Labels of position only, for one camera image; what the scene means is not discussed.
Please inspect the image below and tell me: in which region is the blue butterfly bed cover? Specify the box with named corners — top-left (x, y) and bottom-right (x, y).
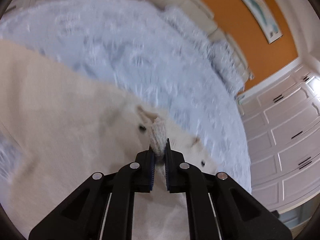
top-left (1, 0), bottom-right (252, 191)

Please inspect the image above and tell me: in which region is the framed wall picture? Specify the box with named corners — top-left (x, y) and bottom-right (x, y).
top-left (242, 0), bottom-right (283, 44)

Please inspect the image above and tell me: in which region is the cream padded headboard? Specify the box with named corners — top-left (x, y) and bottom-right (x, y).
top-left (149, 0), bottom-right (254, 82)

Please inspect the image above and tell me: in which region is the white panelled wardrobe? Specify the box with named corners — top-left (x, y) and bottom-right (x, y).
top-left (238, 64), bottom-right (319, 213)

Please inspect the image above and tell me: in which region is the blue patterned pillow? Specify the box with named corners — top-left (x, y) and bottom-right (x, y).
top-left (161, 5), bottom-right (251, 98)

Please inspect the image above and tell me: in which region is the cream knitted cardigan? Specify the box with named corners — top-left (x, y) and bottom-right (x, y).
top-left (1, 40), bottom-right (217, 237)

